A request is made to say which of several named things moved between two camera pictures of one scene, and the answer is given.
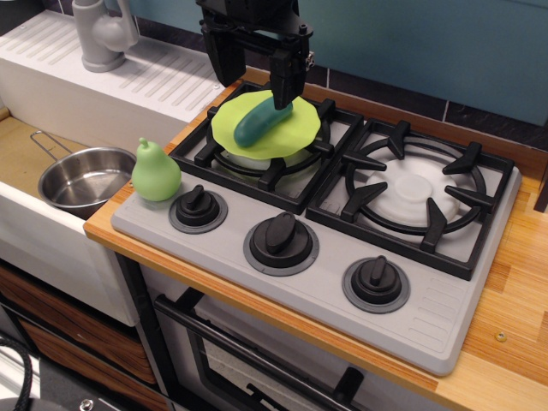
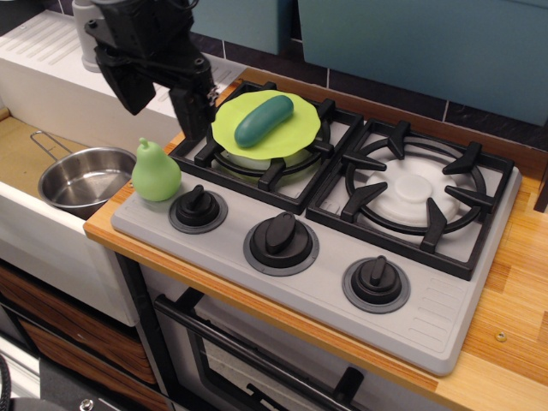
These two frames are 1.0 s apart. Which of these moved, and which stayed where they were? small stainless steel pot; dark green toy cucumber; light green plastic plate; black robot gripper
Moved: black robot gripper
Stayed: small stainless steel pot; light green plastic plate; dark green toy cucumber
